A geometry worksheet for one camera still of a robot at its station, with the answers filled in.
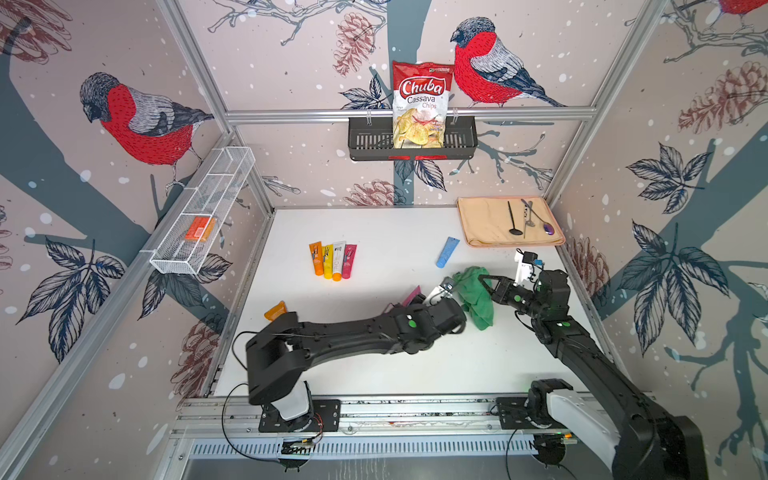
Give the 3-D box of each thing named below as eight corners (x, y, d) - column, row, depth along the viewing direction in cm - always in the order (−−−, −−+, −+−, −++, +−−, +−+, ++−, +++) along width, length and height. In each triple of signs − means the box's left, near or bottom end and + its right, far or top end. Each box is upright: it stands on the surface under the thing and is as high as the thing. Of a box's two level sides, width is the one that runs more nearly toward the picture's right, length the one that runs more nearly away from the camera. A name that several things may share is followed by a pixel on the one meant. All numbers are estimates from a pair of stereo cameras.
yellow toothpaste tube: (322, 280, 102) (320, 276, 100) (323, 248, 111) (322, 244, 109) (332, 279, 102) (331, 275, 100) (333, 247, 111) (332, 244, 109)
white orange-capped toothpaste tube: (331, 281, 101) (330, 278, 99) (334, 244, 112) (333, 240, 110) (343, 281, 101) (342, 277, 100) (345, 244, 112) (344, 240, 110)
